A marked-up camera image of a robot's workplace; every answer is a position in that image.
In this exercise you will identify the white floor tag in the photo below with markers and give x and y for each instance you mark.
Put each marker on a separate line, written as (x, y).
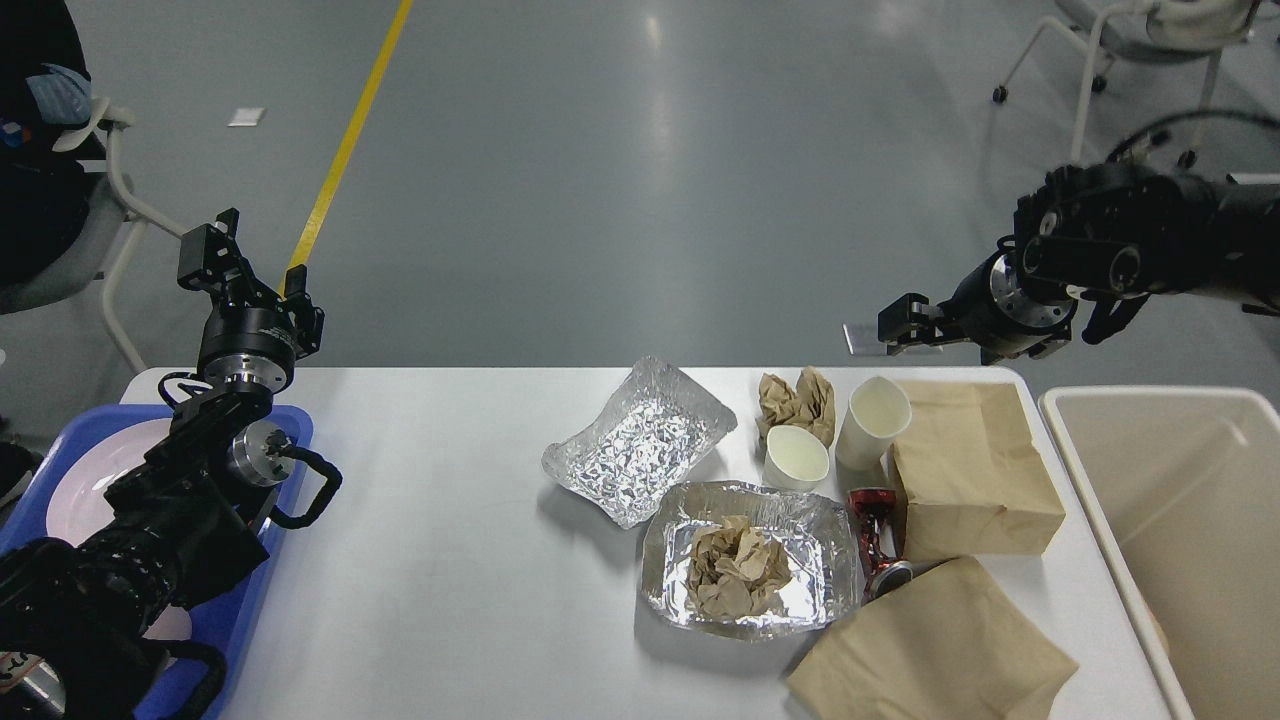
(246, 117)

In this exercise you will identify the foil tray with paper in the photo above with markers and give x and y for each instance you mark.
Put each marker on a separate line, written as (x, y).
(812, 531)

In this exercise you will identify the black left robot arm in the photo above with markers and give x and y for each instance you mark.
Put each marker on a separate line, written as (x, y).
(185, 526)

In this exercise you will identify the pink mug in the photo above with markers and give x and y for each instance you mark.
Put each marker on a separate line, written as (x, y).
(173, 624)

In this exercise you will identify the white object at right edge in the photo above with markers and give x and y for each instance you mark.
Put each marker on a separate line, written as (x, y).
(1252, 179)

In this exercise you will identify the person in black clothes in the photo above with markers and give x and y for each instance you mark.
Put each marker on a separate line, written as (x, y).
(45, 92)

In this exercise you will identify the grey chair in background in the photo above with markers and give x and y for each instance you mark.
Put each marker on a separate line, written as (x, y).
(1142, 32)

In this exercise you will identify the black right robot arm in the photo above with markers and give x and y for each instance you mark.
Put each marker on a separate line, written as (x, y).
(1093, 245)

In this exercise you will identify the silver floor outlet plates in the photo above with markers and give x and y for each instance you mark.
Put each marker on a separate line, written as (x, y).
(862, 341)

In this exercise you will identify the beige plastic bin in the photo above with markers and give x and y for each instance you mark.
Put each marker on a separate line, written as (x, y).
(1181, 487)

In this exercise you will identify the crushed red soda can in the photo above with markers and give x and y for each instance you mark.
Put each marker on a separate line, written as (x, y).
(882, 572)

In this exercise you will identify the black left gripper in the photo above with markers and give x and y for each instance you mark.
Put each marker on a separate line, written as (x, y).
(243, 341)

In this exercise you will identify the brown paper ball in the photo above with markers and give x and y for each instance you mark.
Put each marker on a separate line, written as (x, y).
(736, 571)

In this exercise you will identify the pink plate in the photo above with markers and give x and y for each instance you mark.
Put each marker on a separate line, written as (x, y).
(78, 507)

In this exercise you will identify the grey office chair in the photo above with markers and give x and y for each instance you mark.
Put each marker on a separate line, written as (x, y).
(115, 224)

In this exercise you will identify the white paper cup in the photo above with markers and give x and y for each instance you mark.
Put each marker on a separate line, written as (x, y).
(877, 413)
(794, 459)

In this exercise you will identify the blue plastic tray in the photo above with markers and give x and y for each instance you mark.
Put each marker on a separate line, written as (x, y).
(225, 623)

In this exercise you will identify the brown paper bag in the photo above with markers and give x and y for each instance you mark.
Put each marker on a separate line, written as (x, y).
(972, 479)
(949, 645)

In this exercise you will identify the small crumpled brown paper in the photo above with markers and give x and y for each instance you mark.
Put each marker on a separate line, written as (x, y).
(810, 405)

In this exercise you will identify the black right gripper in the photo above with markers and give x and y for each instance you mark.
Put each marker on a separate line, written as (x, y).
(989, 308)

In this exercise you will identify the empty crumpled foil tray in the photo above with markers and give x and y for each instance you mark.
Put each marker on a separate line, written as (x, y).
(653, 430)

